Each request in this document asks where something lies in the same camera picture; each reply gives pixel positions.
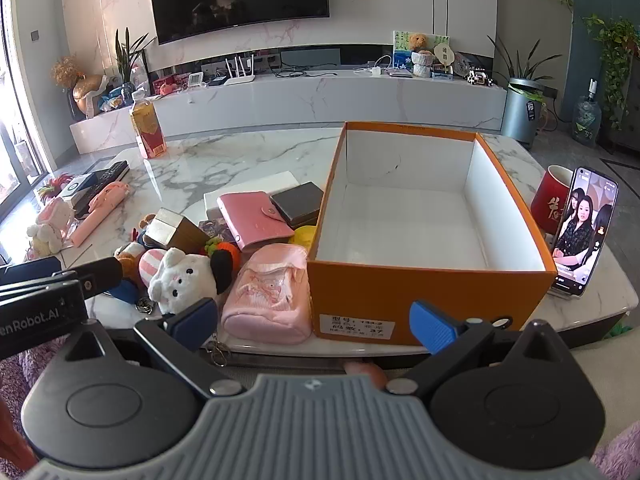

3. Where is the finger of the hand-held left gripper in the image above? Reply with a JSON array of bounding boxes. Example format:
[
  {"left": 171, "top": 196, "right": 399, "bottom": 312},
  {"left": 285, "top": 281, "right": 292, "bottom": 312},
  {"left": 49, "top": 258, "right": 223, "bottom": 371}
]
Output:
[{"left": 62, "top": 257, "right": 125, "bottom": 302}]

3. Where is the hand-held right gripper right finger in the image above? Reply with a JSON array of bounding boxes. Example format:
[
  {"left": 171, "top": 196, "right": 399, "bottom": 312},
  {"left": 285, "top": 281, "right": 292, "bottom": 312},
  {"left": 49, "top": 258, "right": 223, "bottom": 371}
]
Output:
[{"left": 387, "top": 301, "right": 576, "bottom": 401}]

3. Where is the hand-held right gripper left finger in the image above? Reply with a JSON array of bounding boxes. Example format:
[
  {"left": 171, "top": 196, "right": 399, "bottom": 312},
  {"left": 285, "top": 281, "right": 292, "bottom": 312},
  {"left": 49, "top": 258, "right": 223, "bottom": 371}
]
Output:
[{"left": 54, "top": 297, "right": 246, "bottom": 402}]

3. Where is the gold box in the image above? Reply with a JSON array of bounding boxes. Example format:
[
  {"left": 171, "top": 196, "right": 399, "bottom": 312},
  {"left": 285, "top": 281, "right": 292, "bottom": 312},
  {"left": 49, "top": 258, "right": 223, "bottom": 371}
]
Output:
[{"left": 144, "top": 207, "right": 211, "bottom": 251}]

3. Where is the white orange-rimmed box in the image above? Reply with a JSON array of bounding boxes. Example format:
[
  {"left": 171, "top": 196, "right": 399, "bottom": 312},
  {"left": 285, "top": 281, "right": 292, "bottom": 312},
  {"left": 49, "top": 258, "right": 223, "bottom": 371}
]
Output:
[{"left": 306, "top": 121, "right": 558, "bottom": 347}]

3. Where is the white plush bunny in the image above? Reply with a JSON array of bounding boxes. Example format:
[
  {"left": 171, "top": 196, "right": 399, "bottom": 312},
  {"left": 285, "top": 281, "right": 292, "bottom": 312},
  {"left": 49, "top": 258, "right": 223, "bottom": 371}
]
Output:
[{"left": 139, "top": 247, "right": 223, "bottom": 316}]

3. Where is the orange and black plush toy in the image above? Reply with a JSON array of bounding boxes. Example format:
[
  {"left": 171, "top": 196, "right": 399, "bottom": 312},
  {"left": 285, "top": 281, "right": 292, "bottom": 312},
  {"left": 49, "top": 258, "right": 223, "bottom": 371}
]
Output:
[{"left": 202, "top": 237, "right": 242, "bottom": 295}]

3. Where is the white and pink plush bag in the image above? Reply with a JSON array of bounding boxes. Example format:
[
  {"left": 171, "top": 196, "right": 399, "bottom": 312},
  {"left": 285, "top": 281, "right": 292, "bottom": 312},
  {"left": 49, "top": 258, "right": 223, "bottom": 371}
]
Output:
[{"left": 27, "top": 199, "right": 76, "bottom": 256}]

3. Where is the pink fabric pouch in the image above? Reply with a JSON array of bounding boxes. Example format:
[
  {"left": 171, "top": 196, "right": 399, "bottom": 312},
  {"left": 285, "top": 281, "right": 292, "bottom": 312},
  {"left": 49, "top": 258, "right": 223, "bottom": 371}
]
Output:
[{"left": 221, "top": 247, "right": 312, "bottom": 345}]

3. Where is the white device with blue circle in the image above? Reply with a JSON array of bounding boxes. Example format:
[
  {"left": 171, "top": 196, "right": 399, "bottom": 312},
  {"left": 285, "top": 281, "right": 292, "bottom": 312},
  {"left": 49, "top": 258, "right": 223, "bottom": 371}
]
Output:
[{"left": 56, "top": 174, "right": 96, "bottom": 206}]

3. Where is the dark printed card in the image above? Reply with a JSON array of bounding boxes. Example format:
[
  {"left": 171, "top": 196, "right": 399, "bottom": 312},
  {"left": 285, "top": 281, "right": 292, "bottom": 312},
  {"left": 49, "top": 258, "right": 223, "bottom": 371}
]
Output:
[{"left": 197, "top": 219, "right": 236, "bottom": 244}]

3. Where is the colourful feather toy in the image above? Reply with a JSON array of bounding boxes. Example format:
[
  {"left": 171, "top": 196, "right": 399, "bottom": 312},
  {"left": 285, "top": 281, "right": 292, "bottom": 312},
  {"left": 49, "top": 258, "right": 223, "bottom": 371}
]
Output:
[{"left": 37, "top": 172, "right": 76, "bottom": 202}]

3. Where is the black remote control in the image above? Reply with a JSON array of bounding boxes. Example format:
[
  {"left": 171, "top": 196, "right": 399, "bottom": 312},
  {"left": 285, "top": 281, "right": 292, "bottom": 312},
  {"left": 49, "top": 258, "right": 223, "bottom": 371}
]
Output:
[{"left": 75, "top": 160, "right": 130, "bottom": 206}]

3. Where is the pink wallet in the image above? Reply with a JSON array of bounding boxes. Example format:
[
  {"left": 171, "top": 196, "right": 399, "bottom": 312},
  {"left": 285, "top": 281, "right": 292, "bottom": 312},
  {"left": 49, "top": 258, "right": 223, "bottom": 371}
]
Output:
[{"left": 216, "top": 191, "right": 296, "bottom": 253}]

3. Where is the white flat box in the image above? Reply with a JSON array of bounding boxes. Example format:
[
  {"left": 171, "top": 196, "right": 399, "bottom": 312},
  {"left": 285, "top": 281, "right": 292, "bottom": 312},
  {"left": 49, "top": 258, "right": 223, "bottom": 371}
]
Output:
[{"left": 203, "top": 171, "right": 301, "bottom": 216}]

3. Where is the orange drink bottle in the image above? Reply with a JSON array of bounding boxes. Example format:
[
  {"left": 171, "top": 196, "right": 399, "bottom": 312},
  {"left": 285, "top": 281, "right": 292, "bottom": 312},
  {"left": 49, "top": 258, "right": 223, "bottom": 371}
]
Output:
[{"left": 130, "top": 91, "right": 168, "bottom": 160}]

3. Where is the dark grey square box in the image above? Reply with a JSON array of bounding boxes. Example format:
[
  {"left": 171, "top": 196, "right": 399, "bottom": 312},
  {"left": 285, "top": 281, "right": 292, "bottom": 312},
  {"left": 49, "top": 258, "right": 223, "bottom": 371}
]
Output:
[{"left": 270, "top": 181, "right": 325, "bottom": 228}]

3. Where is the red mug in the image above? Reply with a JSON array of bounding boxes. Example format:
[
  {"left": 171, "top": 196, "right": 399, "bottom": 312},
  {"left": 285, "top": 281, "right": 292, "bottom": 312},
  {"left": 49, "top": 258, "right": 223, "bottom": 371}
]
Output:
[{"left": 530, "top": 165, "right": 575, "bottom": 235}]

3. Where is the smartphone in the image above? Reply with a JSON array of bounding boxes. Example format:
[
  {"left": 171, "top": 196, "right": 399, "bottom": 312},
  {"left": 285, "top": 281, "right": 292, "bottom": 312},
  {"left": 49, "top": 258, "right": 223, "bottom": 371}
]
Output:
[{"left": 549, "top": 166, "right": 620, "bottom": 297}]

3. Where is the gold vase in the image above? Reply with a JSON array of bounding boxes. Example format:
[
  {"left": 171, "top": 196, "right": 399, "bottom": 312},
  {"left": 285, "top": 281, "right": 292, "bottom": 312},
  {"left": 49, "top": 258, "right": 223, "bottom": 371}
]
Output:
[{"left": 72, "top": 74, "right": 108, "bottom": 121}]

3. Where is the dried flower bunch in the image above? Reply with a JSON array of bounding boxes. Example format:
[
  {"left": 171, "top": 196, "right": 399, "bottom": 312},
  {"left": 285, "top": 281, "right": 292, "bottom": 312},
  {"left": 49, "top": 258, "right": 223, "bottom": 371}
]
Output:
[{"left": 50, "top": 55, "right": 86, "bottom": 88}]

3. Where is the green leafy potted plant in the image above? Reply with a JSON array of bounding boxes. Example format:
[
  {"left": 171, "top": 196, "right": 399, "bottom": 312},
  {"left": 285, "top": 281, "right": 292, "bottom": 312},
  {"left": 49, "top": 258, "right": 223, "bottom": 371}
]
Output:
[{"left": 114, "top": 27, "right": 157, "bottom": 86}]

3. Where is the purple fluffy rug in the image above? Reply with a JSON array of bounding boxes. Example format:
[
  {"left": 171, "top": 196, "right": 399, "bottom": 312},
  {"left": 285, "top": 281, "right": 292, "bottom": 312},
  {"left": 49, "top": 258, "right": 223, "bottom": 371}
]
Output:
[{"left": 0, "top": 350, "right": 640, "bottom": 480}]

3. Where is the silver pedal trash can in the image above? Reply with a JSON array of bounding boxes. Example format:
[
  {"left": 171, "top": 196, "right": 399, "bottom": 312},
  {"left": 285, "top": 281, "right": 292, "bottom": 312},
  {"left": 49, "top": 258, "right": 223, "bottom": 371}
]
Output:
[{"left": 500, "top": 77, "right": 545, "bottom": 150}]

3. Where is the white router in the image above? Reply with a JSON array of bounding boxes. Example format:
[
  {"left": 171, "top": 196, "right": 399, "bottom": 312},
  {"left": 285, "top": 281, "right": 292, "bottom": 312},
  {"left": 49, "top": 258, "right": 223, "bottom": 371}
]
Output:
[{"left": 220, "top": 55, "right": 257, "bottom": 86}]

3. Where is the white marble tv cabinet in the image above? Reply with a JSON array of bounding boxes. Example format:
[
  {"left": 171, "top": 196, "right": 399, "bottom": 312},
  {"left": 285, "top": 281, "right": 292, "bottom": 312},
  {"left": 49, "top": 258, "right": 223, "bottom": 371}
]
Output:
[{"left": 69, "top": 67, "right": 508, "bottom": 156}]

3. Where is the water jug with pump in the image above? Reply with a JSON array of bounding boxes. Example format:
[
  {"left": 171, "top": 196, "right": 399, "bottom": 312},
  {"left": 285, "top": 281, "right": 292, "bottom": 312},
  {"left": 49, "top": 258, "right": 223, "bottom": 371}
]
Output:
[{"left": 571, "top": 79, "right": 603, "bottom": 148}]

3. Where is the teddy bear in white vase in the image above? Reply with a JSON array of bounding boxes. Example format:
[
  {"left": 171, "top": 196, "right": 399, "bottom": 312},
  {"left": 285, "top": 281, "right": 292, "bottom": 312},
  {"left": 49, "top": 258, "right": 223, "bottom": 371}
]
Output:
[{"left": 407, "top": 32, "right": 436, "bottom": 79}]

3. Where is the round paper fan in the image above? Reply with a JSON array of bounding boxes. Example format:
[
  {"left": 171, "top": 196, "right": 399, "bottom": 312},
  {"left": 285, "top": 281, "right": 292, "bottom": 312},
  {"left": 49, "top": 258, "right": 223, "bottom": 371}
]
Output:
[{"left": 432, "top": 42, "right": 457, "bottom": 79}]

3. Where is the long leaf floor plant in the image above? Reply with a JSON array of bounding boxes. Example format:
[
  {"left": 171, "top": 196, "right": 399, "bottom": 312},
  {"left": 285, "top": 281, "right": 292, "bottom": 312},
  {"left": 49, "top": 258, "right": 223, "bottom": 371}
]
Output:
[{"left": 487, "top": 35, "right": 563, "bottom": 103}]

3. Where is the green painted picture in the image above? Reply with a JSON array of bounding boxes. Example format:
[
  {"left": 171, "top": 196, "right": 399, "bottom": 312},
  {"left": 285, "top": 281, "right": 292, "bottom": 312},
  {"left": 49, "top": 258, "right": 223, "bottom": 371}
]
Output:
[{"left": 392, "top": 30, "right": 451, "bottom": 71}]

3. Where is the hanging vine plant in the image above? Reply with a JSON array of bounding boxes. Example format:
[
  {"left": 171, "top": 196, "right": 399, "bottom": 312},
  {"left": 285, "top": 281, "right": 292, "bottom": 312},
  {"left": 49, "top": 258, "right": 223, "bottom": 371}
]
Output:
[{"left": 582, "top": 15, "right": 640, "bottom": 131}]

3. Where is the brown plush keychain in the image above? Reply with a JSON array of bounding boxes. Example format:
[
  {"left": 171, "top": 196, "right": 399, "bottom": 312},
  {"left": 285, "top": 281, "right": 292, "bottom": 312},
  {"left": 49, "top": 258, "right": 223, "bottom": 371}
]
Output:
[{"left": 114, "top": 242, "right": 151, "bottom": 286}]

